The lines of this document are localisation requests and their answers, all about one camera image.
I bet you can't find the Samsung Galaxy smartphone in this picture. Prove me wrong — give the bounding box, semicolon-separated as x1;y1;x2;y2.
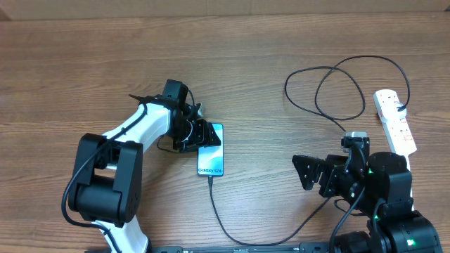
197;123;224;176

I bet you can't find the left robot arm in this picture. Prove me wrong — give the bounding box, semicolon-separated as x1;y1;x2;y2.
60;79;222;252

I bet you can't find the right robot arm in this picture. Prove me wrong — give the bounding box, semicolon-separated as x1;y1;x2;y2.
292;151;442;253

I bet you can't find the white charger plug adapter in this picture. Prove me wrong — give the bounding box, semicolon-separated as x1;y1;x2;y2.
378;103;407;123

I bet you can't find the white power strip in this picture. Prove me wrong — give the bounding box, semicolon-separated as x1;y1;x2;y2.
373;89;417;157

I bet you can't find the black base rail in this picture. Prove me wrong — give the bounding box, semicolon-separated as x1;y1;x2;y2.
84;240;352;253

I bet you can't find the white power strip cord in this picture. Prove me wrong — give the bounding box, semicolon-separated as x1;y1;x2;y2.
404;154;416;212

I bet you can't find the cardboard wall panel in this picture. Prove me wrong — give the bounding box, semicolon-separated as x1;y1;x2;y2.
1;0;449;21

